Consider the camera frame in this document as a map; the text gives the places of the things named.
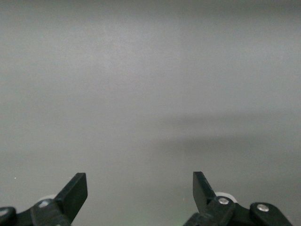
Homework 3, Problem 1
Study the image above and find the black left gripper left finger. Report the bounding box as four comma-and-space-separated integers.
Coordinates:
0, 172, 88, 226

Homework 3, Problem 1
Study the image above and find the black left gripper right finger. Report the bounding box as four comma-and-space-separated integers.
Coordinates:
183, 171, 293, 226

